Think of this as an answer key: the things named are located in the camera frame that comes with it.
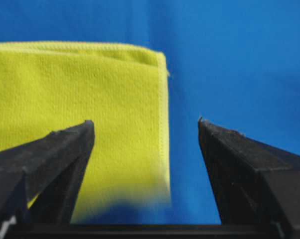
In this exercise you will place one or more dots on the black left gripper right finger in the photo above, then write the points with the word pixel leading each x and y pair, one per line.
pixel 256 186

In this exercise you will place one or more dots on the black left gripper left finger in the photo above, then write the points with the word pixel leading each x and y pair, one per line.
pixel 40 180

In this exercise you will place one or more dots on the yellow-green microfiber towel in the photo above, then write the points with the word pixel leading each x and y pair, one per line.
pixel 122 89

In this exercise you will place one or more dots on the blue table cloth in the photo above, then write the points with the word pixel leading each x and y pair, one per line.
pixel 235 63

